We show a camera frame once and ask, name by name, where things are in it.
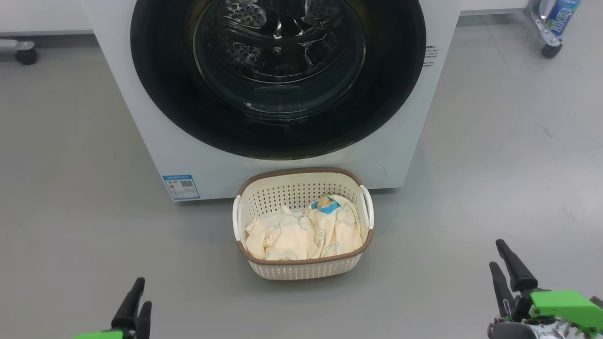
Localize plain cream printed garment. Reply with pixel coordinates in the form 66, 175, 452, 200
245, 206, 314, 261

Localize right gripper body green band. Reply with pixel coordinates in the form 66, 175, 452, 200
488, 290, 603, 339

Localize white partition panel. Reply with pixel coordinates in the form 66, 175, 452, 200
0, 0, 92, 36
459, 0, 530, 15

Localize white front-load washing machine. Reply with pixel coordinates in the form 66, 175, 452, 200
80, 0, 462, 203

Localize cream perforated laundry basket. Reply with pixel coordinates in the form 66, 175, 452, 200
232, 167, 375, 281

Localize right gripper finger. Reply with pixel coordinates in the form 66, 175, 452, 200
496, 239, 538, 292
489, 262, 515, 321

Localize cream garment with blue trim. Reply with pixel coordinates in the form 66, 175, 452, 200
301, 194, 363, 258

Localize blue energy label sticker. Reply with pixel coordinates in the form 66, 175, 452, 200
163, 175, 200, 202

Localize metal bracket with caster wheel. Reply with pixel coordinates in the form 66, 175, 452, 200
524, 0, 566, 59

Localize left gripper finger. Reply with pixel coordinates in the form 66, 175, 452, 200
136, 301, 152, 339
112, 278, 145, 331

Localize grey leg with caster wheel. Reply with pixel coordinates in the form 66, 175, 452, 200
0, 40, 38, 65

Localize grey washing machine door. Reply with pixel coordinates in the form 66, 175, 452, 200
130, 0, 427, 161

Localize blue label water bottle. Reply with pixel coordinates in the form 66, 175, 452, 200
545, 0, 580, 37

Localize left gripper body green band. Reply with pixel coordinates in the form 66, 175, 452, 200
73, 330, 124, 339

